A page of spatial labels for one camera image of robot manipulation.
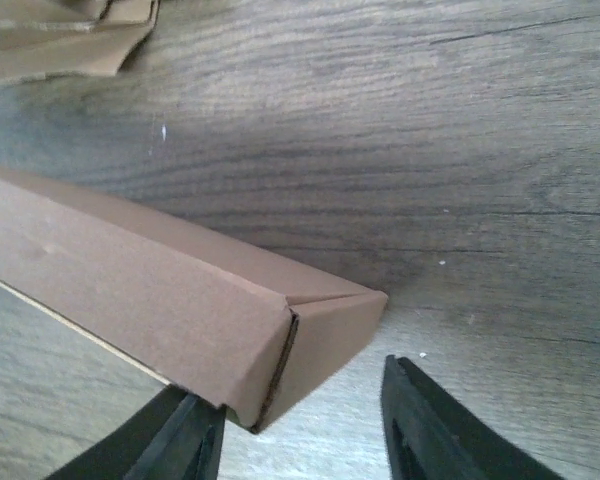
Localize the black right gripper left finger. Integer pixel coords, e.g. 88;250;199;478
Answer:
48;385;226;480

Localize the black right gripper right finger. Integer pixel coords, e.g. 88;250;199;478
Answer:
381;355;563;480

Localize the brown cardboard box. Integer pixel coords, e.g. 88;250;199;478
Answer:
0;167;387;432

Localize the stack of flat cardboard sheets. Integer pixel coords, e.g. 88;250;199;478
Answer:
0;1;160;84

